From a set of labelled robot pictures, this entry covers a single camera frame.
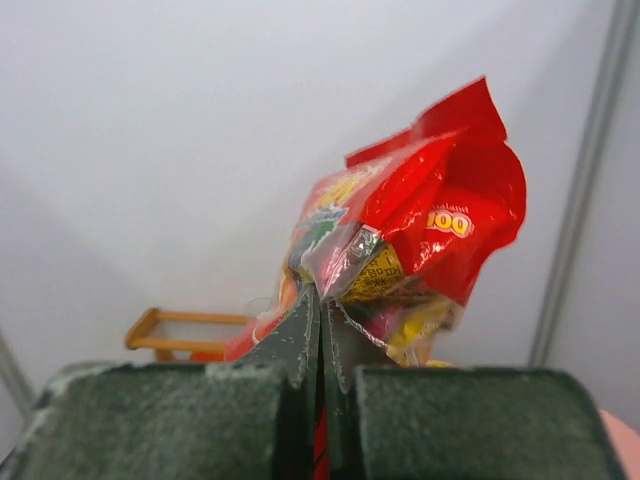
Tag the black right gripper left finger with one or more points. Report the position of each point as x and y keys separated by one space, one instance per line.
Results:
x=248 y=419

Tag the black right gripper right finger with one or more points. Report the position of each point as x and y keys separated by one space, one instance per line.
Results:
x=390 y=422

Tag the red candy bag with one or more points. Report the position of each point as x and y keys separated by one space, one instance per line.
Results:
x=399 y=236

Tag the pink three-tier shelf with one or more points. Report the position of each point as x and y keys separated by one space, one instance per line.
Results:
x=626 y=442

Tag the brown wooden cup rack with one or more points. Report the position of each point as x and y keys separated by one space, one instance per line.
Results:
x=179 y=336

